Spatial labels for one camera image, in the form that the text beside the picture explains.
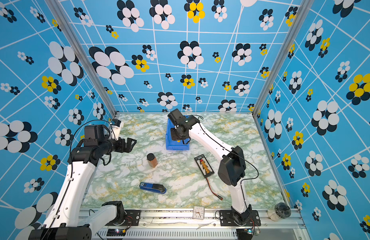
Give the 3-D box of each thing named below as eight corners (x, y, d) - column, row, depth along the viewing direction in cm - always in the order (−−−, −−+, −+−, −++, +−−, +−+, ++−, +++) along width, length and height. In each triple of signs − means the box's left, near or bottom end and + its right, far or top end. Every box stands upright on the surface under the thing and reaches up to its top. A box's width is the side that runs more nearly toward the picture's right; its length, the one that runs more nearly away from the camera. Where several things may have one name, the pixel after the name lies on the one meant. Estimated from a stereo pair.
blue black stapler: (140, 189, 85) (138, 186, 81) (143, 182, 87) (141, 179, 84) (165, 194, 83) (164, 192, 79) (167, 188, 85) (166, 185, 82)
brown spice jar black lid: (149, 167, 93) (145, 159, 85) (150, 161, 96) (147, 153, 88) (157, 167, 93) (154, 159, 85) (158, 161, 96) (155, 153, 88)
